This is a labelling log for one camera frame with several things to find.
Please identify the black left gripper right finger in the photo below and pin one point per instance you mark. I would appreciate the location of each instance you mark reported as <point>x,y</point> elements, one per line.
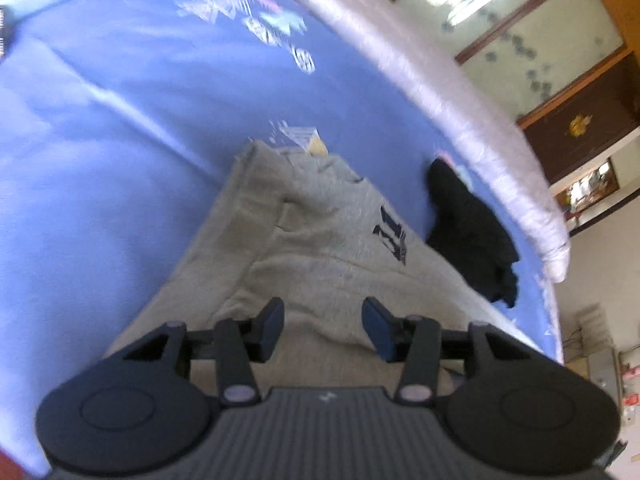
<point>413,341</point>

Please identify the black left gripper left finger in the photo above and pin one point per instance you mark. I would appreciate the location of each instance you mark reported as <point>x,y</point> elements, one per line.
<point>239,344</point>

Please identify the grey sweatpants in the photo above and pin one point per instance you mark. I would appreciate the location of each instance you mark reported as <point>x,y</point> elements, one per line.
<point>308,230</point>

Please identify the black folded garment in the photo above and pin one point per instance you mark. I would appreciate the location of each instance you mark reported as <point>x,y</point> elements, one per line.
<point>470,237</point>

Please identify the blue patterned bed sheet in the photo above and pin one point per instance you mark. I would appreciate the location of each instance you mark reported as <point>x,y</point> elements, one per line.
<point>120,122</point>

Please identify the dark brown wooden door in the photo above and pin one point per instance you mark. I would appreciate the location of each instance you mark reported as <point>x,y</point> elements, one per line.
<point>588,123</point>

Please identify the frosted glass wardrobe door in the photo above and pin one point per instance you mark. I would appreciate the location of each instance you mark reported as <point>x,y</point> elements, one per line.
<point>521,53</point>

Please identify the pale pink quilt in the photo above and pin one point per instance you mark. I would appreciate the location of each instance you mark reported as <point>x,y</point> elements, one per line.
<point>492,145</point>

